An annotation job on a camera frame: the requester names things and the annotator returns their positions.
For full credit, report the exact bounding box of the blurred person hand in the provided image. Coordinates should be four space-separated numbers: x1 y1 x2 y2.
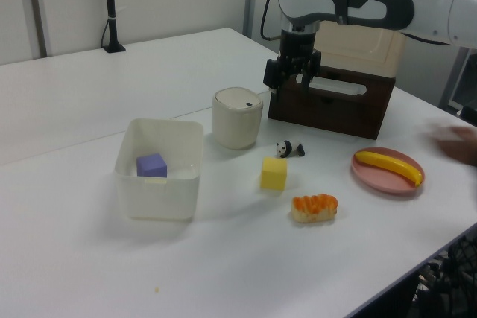
423 121 477 168

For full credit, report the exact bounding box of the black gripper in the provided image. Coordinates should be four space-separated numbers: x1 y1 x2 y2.
263 28 322 103

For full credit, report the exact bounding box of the toy panda figure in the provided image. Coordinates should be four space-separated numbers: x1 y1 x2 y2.
275 139 306 159

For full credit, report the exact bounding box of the cream round lidded bin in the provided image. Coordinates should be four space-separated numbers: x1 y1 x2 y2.
212 87 264 150

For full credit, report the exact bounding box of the purple cube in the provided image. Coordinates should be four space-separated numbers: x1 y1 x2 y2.
136 153 168 179

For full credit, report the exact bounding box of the cream plastic storage container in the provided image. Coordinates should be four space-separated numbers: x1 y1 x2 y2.
315 0 414 80

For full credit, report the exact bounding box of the toy bread with orange topping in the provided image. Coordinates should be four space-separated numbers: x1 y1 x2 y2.
291 193 340 225

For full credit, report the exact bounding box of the black pole with base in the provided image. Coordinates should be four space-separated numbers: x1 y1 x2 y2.
101 0 127 54

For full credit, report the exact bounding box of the dark brown wooden box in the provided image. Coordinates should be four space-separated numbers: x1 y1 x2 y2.
267 65 397 141

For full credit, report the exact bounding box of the translucent white plastic box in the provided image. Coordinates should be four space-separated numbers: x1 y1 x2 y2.
113 118 205 221

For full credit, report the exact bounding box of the pink plate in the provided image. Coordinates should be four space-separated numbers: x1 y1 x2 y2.
351 147 426 200

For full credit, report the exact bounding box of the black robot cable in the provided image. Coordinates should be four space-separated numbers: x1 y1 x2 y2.
260 0 299 42

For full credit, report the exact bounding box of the yellow toy banana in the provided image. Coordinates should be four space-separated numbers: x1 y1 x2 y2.
353 150 425 188

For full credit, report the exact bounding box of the yellow cube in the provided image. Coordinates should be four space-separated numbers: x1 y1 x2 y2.
259 156 288 191

